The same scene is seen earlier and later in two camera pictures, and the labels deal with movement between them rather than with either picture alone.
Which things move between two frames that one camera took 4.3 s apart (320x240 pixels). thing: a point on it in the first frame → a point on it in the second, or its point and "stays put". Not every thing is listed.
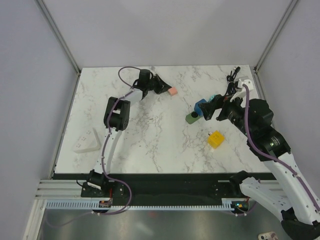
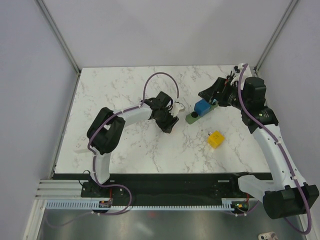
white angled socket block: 89,141 stays put
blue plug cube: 197,109 stays put
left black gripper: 162,86 → 167,126
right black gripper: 218,102 → 220,85
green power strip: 189,119 stays put
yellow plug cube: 215,139 stays put
